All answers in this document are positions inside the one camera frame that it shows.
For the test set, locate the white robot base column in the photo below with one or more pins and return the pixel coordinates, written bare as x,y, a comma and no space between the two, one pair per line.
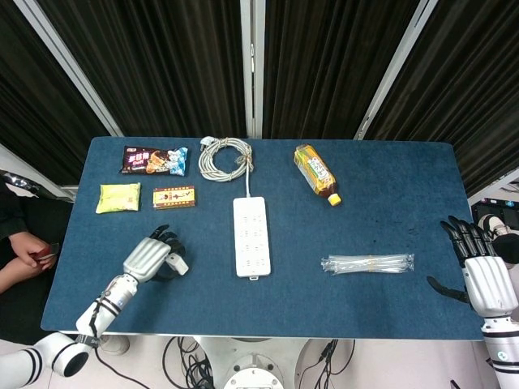
253,368

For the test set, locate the yellow-green snack packet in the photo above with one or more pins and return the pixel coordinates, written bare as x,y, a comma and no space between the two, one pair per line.
117,197

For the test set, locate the white charger block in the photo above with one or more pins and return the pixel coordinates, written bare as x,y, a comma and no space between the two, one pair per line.
179,264

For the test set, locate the bundle of wrapped clear straws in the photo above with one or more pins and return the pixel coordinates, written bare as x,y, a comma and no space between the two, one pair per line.
357,264

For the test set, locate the plain white shoe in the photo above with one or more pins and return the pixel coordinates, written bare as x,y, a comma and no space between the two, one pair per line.
117,345

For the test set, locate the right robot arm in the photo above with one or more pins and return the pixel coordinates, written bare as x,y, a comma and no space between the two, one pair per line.
504,352

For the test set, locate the red and yellow small box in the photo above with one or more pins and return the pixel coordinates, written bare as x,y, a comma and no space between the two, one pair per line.
174,198

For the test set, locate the white power strip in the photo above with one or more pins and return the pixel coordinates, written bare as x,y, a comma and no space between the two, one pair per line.
251,239

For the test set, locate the black equipment case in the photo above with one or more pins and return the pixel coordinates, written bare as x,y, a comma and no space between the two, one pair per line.
492,208

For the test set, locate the seated person in black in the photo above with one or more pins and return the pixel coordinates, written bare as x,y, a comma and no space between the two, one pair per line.
24,219

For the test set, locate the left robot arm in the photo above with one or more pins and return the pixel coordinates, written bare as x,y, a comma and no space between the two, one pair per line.
101,312

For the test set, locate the white metal frame post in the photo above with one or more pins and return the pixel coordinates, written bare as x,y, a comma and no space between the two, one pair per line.
395,69
496,184
252,69
36,174
67,67

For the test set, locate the tea bottle with yellow cap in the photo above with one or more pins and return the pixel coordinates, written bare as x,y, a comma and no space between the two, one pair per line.
316,172

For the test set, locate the blue fabric table mat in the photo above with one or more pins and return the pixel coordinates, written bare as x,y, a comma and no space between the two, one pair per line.
304,304

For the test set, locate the black pleated curtain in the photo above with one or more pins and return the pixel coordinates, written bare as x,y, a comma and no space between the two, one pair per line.
470,93
32,109
332,61
162,61

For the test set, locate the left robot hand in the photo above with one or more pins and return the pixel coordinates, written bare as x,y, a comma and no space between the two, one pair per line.
144,257

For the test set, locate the dark ice cream snack bag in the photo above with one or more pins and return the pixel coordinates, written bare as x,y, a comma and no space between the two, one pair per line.
150,161

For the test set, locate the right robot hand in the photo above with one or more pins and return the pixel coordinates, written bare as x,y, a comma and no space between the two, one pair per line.
490,285

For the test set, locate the white sneaker with black trouser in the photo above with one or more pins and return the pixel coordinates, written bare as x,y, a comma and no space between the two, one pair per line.
496,231

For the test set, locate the yellow rubber band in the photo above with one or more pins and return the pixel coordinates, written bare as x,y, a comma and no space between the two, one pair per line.
370,263

